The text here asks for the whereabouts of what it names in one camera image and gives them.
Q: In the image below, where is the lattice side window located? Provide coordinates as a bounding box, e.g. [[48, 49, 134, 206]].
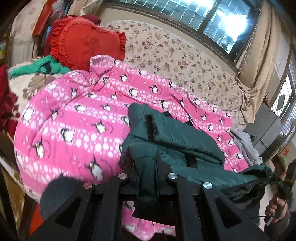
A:
[[271, 53, 295, 137]]

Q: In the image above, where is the beige curtain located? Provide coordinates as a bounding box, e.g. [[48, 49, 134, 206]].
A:
[[238, 1, 281, 123]]

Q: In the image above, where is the grey garment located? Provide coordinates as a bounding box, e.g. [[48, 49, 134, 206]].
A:
[[229, 130, 263, 166]]

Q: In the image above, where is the red ruffled pillow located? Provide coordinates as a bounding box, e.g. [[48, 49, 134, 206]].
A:
[[49, 16, 126, 71]]

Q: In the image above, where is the cream floral blanket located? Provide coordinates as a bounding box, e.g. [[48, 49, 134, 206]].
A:
[[7, 57, 63, 114]]

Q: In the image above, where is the person's right hand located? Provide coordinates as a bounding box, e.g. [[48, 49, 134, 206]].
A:
[[264, 194, 288, 225]]

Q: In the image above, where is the green cloth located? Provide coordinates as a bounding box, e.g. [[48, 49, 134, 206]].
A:
[[10, 55, 71, 78]]

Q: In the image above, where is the dark red blanket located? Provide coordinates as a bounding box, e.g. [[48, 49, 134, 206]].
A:
[[1, 64, 20, 143]]

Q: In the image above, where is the grey cabinet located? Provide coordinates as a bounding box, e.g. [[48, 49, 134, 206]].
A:
[[244, 102, 282, 155]]

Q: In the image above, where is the pink penguin print quilt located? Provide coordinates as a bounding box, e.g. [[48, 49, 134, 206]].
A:
[[14, 55, 250, 240]]

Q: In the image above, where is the beige floral bed sheet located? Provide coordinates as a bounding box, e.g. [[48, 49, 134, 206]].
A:
[[105, 20, 246, 130]]

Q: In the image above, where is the barred window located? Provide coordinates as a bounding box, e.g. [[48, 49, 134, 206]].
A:
[[114, 0, 260, 63]]

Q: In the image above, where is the dark green puffer jacket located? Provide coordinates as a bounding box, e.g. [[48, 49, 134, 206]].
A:
[[119, 103, 273, 221]]

